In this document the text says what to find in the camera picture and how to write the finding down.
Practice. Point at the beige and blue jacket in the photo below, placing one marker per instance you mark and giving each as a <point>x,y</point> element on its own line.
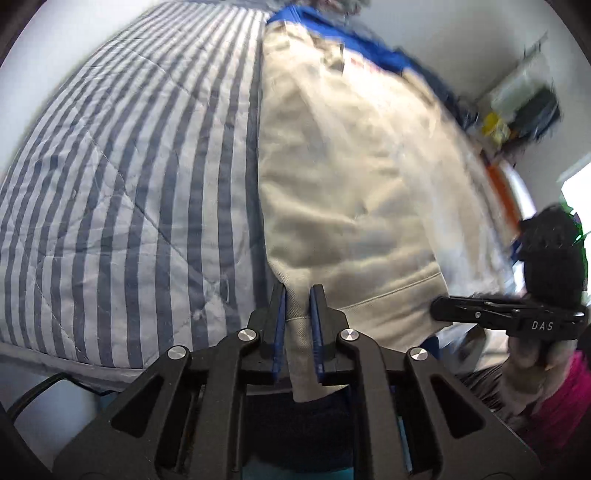
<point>370,187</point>

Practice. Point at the magenta right sleeve forearm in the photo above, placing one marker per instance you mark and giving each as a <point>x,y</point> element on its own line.
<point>552,427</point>

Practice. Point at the window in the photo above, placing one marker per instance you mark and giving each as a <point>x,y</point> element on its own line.
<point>574,185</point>

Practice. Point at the black clothes rack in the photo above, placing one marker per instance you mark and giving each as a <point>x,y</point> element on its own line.
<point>526,98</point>

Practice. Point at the striped blue white quilt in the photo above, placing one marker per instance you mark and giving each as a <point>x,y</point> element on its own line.
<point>129,216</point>

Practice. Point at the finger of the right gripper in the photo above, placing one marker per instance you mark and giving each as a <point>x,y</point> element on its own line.
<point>486,311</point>

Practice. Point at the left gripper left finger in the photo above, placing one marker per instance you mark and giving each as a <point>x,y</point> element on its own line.
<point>273,332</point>

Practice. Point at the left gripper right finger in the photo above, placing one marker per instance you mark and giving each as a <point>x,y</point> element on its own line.
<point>319,339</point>

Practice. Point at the yellow box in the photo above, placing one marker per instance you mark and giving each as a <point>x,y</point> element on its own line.
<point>496,129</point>

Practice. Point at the right gloved hand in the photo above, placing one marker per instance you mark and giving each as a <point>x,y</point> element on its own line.
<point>525,381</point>

